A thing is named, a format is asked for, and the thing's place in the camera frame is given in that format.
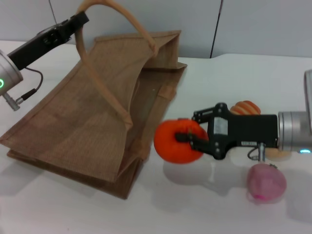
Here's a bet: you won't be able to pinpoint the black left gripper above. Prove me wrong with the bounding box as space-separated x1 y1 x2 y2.
7 12 89 71

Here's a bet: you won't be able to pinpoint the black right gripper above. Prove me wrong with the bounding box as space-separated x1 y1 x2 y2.
174 103 279 160

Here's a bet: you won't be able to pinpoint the orange fruit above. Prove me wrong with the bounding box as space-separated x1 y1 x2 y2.
153 118 209 164

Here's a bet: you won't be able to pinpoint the brown jute handbag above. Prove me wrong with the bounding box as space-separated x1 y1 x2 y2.
0 0 188 200

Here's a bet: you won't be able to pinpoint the orange white striped toy bread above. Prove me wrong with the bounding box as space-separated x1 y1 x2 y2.
230 100 261 116

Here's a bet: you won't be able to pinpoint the beige toy peach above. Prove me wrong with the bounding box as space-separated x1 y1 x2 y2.
265 148 293 160

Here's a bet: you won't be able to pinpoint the pink toy fruit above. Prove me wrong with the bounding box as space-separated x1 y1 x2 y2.
246 163 288 204

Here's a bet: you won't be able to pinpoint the grey right arm cable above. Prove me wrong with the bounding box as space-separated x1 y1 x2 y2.
248 143 266 163

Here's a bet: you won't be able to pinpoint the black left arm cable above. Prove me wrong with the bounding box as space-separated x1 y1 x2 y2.
2 69 44 112

